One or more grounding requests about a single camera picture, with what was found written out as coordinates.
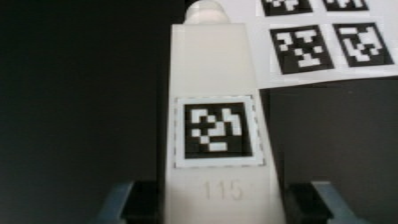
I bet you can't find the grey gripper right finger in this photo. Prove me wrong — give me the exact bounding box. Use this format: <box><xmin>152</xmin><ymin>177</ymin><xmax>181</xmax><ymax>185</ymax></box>
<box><xmin>284</xmin><ymin>181</ymin><xmax>355</xmax><ymax>224</ymax></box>

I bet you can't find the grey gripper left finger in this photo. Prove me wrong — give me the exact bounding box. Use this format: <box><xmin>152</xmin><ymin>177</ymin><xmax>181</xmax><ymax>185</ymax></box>
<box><xmin>94</xmin><ymin>181</ymin><xmax>158</xmax><ymax>224</ymax></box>

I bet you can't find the white leg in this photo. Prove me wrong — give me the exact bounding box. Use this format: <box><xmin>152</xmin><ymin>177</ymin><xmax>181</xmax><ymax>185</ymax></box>
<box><xmin>163</xmin><ymin>0</ymin><xmax>287</xmax><ymax>224</ymax></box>

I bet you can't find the marker sheet black white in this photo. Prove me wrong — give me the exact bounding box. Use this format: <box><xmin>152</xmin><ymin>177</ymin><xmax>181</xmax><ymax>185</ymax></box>
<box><xmin>223</xmin><ymin>0</ymin><xmax>398</xmax><ymax>88</ymax></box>

